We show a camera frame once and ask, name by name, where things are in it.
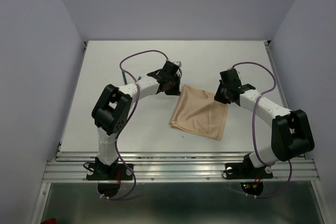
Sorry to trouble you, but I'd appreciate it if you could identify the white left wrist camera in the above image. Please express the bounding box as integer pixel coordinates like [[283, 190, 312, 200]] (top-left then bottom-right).
[[174, 61, 182, 67]]

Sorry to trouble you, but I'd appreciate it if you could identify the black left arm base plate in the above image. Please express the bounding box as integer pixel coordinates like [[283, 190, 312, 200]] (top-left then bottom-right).
[[83, 162, 133, 181]]

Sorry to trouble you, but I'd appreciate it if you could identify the red object at bottom edge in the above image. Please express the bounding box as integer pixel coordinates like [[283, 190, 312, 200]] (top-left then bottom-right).
[[40, 218, 57, 224]]

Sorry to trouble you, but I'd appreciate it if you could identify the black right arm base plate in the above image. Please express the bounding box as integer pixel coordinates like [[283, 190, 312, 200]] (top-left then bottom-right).
[[222, 163, 274, 180]]

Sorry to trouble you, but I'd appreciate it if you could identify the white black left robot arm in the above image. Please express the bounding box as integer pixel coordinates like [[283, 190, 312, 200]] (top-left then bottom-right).
[[91, 60, 182, 179]]

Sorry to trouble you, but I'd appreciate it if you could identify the green handled fork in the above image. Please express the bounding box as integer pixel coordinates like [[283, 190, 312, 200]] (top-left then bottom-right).
[[121, 70, 128, 85]]

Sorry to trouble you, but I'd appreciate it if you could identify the beige cloth napkin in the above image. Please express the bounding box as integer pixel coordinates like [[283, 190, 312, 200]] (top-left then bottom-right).
[[170, 85, 228, 141]]

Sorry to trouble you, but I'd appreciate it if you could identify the aluminium mounting rail frame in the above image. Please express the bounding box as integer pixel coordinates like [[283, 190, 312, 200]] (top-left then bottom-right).
[[32, 40, 333, 223]]

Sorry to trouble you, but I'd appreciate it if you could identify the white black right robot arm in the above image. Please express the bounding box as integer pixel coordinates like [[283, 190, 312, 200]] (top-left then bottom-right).
[[214, 69, 315, 177]]

